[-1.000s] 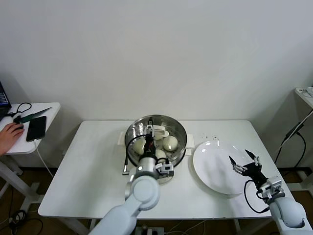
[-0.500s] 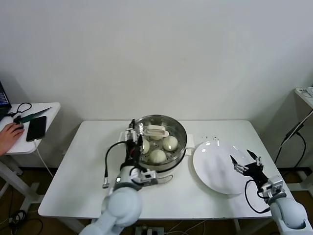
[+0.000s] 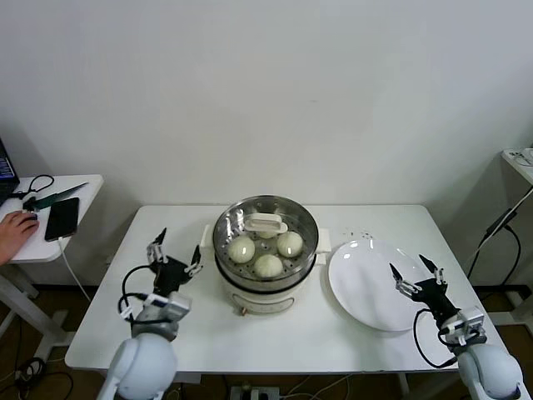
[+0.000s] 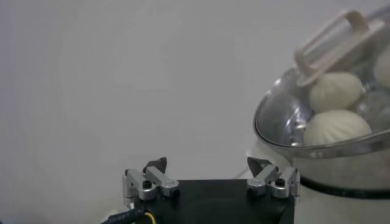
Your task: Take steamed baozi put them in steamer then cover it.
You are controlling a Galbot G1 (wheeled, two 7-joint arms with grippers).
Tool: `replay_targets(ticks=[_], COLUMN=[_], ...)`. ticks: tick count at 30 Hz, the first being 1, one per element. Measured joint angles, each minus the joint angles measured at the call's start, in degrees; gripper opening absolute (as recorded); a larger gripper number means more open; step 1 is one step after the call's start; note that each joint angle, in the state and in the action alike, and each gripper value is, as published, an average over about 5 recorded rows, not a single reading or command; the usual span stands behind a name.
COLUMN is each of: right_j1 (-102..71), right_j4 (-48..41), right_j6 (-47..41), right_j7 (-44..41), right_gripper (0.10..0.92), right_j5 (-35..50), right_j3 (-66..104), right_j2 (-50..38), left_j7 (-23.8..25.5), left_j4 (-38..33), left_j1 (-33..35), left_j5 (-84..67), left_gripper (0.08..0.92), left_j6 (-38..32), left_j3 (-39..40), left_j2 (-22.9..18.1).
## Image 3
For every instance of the white steamed baozi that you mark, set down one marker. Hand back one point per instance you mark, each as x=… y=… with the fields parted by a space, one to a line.
x=266 y=235
x=241 y=250
x=290 y=244
x=268 y=266

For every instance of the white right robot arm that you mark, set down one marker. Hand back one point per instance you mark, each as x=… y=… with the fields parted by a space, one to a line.
x=491 y=371

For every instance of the white side table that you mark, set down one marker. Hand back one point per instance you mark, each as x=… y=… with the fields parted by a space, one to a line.
x=89 y=187

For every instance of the stainless steel steamer basket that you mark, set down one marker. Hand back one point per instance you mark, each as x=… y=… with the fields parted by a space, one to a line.
x=291 y=281

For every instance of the white shelf table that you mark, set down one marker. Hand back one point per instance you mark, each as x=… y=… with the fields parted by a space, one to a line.
x=525 y=173

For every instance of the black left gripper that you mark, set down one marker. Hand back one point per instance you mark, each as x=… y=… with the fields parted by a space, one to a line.
x=170 y=275

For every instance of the black smartphone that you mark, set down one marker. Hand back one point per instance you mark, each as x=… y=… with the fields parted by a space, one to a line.
x=62 y=218

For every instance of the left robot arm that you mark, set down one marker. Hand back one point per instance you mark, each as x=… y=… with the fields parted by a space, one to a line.
x=143 y=366

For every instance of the person's bare hand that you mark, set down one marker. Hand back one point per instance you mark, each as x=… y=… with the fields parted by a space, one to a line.
x=14 y=233

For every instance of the cream electric cooker base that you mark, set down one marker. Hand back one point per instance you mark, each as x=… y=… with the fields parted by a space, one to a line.
x=258 y=301

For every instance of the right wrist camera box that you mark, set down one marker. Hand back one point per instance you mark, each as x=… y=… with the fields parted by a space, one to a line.
x=468 y=327

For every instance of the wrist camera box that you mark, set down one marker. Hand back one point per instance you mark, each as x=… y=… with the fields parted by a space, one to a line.
x=168 y=306
x=468 y=327

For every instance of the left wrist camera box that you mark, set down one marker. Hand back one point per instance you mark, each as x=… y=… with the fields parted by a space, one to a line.
x=168 y=306

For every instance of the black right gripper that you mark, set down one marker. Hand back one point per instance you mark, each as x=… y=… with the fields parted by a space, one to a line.
x=435 y=298

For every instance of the white round plate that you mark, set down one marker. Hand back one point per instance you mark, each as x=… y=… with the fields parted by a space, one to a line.
x=362 y=287

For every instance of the black laptop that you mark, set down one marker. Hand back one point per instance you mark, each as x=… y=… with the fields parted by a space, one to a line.
x=7 y=175

